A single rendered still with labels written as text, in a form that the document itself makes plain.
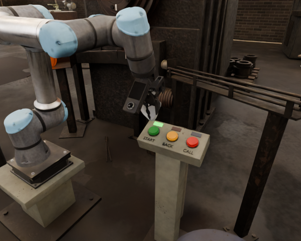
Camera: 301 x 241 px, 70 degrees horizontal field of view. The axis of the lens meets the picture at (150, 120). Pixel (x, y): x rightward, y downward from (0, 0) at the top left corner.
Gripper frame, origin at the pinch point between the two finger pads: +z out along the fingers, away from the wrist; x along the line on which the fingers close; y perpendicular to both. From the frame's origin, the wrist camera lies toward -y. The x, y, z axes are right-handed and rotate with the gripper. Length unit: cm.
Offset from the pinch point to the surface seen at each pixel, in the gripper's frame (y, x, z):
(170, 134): 0.1, -6.8, 5.5
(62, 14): 218, 297, 59
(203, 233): -22.8, -26.4, 16.4
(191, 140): 0.3, -14.7, 5.5
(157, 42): 72, 35, 12
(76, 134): 25, 102, 79
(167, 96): 48, 19, 34
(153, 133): -1.4, -0.7, 5.5
